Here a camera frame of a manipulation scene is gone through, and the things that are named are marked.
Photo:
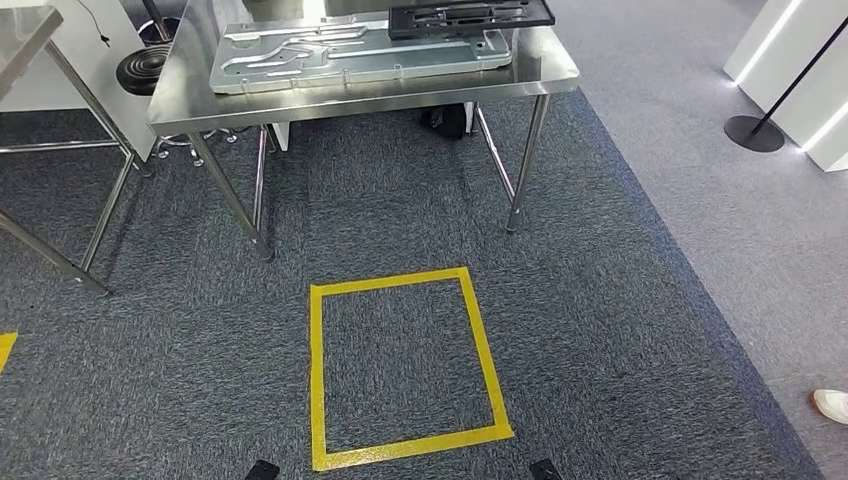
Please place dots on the black plastic plate bracket part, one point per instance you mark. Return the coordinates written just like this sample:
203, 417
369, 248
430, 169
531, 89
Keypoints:
464, 16

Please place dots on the stainless steel workbench table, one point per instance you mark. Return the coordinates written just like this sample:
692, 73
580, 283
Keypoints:
371, 99

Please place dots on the black object under table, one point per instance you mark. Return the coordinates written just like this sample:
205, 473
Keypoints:
444, 121

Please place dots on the yellow floor tape square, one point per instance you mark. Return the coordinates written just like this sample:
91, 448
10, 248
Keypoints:
318, 371

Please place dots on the large stamped metal plate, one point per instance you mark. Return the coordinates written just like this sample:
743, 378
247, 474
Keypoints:
358, 56

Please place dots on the black round stool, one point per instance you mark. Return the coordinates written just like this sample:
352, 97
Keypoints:
142, 69

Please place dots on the black round floor base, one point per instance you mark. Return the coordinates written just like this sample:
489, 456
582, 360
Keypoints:
755, 132

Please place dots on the white cabinet panel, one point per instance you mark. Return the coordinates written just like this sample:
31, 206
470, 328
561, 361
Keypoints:
73, 40

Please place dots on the white floor box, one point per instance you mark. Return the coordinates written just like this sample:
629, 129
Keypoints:
795, 73

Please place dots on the person's white shoe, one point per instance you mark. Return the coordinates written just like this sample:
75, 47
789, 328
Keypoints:
831, 405

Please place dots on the chrome stanchion post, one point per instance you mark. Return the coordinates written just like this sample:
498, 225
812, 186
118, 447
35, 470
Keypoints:
156, 20

